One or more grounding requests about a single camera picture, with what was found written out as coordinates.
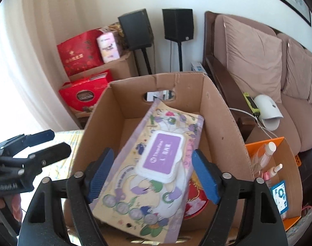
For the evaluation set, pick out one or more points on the small pink bottle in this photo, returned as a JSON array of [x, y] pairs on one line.
[[266, 178]]

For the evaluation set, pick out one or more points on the black speaker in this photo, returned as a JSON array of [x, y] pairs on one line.
[[135, 29], [177, 24]]

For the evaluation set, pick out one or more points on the red chocolate collection bag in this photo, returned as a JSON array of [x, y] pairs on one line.
[[76, 92]]

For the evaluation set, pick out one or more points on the white sheer curtain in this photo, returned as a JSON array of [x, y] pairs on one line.
[[30, 56]]

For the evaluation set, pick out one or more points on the pink tissue pack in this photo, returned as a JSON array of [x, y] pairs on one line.
[[108, 47]]

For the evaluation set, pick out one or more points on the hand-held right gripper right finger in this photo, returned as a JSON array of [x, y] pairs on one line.
[[206, 178]]

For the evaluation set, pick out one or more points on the purple wet wipes pack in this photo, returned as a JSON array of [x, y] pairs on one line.
[[158, 143]]

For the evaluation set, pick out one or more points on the white plastic device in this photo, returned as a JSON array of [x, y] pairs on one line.
[[268, 107]]

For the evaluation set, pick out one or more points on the clear bottle white cap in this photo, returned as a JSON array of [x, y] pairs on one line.
[[267, 153]]

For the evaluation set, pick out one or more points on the closed brown cardboard box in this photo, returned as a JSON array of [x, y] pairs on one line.
[[122, 66]]

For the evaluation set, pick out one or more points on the orange cardboard box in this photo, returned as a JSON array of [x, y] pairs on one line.
[[256, 146]]

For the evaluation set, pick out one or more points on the brown wooden sofa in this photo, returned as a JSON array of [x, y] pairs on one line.
[[286, 138]]

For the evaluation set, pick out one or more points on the framed ink wall painting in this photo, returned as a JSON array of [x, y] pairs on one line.
[[294, 2]]

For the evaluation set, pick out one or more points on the red gift bag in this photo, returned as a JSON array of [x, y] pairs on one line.
[[79, 53]]

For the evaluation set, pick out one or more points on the black speaker stand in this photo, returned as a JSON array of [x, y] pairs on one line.
[[145, 61], [179, 56]]

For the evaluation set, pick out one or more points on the gold wrapped gift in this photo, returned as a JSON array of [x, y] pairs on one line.
[[113, 27]]

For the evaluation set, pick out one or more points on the large cardboard box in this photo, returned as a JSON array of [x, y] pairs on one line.
[[222, 123]]

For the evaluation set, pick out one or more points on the person's left hand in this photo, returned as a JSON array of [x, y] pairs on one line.
[[14, 207]]

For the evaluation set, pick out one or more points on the large brown sofa cushion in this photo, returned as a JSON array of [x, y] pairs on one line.
[[253, 56]]

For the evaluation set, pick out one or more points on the yellow checked tablecloth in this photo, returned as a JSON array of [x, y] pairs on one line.
[[73, 137]]

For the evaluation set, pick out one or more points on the blue and white card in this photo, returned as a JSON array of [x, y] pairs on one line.
[[280, 197]]

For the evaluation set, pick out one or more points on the small white box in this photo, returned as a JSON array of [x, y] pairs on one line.
[[199, 66]]

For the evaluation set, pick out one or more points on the round red tin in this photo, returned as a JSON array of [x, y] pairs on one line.
[[197, 199]]

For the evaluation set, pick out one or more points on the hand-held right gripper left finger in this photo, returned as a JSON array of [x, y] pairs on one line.
[[99, 176]]

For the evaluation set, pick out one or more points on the small white spray bottle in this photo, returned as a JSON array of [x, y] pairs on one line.
[[275, 170]]

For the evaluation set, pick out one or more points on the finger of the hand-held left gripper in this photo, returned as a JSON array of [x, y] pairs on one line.
[[50, 155], [40, 135]]

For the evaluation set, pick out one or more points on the yellow green power strip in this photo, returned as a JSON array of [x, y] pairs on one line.
[[252, 105]]

